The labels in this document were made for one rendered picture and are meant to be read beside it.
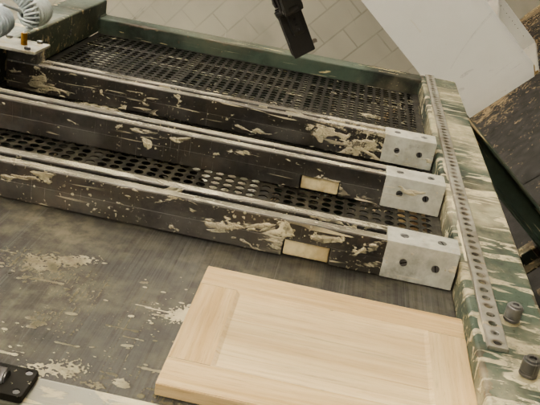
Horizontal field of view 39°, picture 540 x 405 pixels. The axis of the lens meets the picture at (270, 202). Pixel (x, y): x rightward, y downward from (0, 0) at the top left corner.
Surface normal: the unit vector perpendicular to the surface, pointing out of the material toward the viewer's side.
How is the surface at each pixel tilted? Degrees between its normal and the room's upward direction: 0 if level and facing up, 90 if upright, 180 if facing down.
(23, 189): 90
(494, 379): 50
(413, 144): 90
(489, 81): 90
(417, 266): 90
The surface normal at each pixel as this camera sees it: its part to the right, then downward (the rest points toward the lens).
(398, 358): 0.16, -0.90
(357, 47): -0.26, 0.48
